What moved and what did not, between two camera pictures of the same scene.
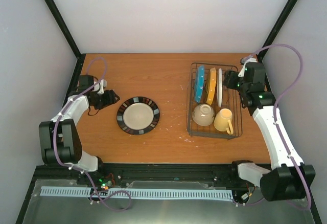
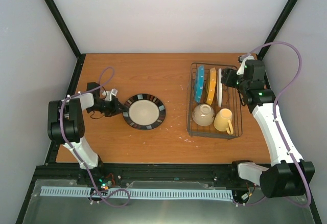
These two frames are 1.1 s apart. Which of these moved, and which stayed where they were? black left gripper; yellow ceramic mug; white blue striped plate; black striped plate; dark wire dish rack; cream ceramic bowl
Moved: black left gripper; black striped plate
Stayed: cream ceramic bowl; dark wire dish rack; white blue striped plate; yellow ceramic mug
